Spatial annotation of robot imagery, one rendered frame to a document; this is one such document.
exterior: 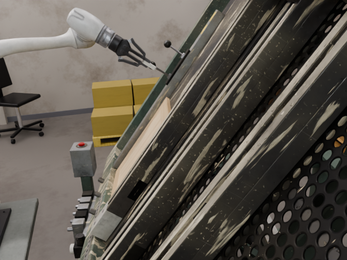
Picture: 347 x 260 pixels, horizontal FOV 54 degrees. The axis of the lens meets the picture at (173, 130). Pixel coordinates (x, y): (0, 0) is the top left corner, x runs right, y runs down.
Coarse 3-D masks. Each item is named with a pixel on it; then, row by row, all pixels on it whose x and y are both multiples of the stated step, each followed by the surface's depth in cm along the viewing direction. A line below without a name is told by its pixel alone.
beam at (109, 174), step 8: (112, 152) 206; (120, 152) 203; (112, 160) 190; (104, 168) 200; (112, 168) 181; (104, 176) 184; (112, 176) 175; (104, 184) 171; (112, 184) 168; (104, 192) 160; (96, 200) 168; (104, 200) 154; (96, 208) 157; (88, 232) 145; (96, 240) 129; (104, 240) 132; (96, 248) 126; (104, 248) 129; (88, 256) 123; (96, 256) 123
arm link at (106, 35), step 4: (104, 28) 152; (108, 28) 154; (100, 32) 151; (104, 32) 152; (108, 32) 152; (112, 32) 153; (100, 36) 152; (104, 36) 152; (108, 36) 152; (112, 36) 153; (96, 40) 154; (100, 40) 153; (104, 40) 153; (108, 40) 153; (100, 44) 155; (104, 44) 154; (108, 44) 155
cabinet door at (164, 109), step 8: (168, 104) 157; (160, 112) 160; (168, 112) 146; (152, 120) 166; (160, 120) 153; (152, 128) 158; (144, 136) 165; (152, 136) 149; (136, 144) 170; (144, 144) 155; (136, 152) 161; (128, 160) 168; (120, 168) 174; (128, 168) 159; (120, 176) 165; (112, 192) 160
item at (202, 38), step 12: (216, 12) 156; (216, 24) 158; (204, 36) 160; (192, 48) 162; (192, 60) 164; (180, 72) 166; (168, 84) 168; (168, 96) 170; (156, 108) 172; (144, 120) 174; (132, 144) 179; (120, 156) 181
